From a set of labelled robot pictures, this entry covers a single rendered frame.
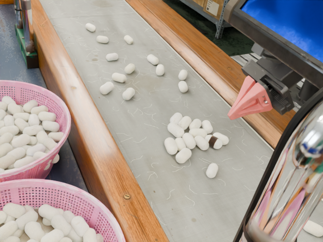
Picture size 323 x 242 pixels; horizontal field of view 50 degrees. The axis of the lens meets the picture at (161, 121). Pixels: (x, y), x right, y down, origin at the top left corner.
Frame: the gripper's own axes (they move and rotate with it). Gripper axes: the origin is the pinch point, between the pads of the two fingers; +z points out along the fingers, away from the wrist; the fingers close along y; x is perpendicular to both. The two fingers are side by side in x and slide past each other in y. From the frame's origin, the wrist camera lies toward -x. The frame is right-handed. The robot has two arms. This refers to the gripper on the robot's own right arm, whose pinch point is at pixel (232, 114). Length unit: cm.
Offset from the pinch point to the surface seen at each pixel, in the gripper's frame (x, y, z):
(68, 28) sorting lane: -4, -57, 17
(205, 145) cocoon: 1.8, 0.3, 7.4
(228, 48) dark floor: 153, -166, -55
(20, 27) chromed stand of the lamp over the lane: -10, -64, 27
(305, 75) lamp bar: -27.5, 21.5, -2.9
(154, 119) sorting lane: -0.2, -11.4, 12.2
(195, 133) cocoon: 1.6, -3.2, 7.5
